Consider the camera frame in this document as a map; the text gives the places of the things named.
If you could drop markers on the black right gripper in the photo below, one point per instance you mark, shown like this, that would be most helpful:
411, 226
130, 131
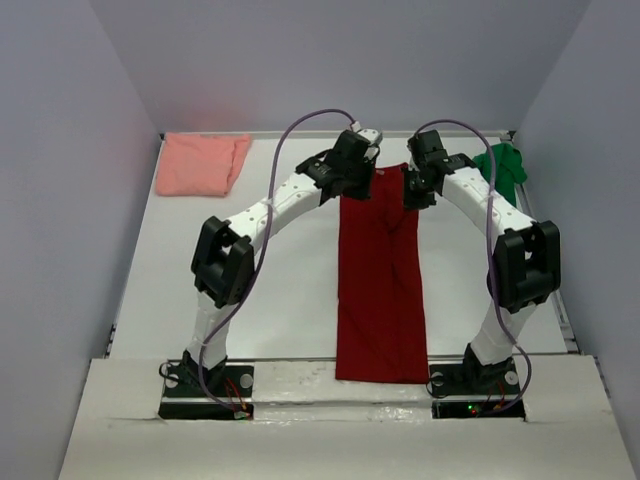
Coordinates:
409, 199

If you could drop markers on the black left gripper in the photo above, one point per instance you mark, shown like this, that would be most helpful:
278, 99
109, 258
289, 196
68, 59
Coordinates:
365, 192

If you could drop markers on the red t-shirt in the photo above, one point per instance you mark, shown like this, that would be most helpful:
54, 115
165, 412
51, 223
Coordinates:
381, 325

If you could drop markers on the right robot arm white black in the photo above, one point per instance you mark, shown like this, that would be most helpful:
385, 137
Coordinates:
523, 258

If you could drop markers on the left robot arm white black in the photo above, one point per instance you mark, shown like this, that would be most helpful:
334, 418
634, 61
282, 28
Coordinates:
229, 253

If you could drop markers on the green t-shirt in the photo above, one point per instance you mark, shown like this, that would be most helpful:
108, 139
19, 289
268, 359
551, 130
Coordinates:
510, 171

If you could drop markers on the folded pink t-shirt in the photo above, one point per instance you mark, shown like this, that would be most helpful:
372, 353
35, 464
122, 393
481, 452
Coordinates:
200, 164

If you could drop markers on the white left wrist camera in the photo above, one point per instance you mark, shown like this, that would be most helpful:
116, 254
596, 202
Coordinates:
373, 137

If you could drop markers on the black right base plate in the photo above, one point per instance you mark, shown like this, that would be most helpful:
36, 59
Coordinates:
454, 396

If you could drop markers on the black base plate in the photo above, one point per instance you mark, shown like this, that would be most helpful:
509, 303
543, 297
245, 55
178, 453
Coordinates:
454, 396
230, 398

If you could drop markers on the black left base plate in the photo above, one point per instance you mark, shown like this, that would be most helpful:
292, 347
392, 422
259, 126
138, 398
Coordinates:
230, 398

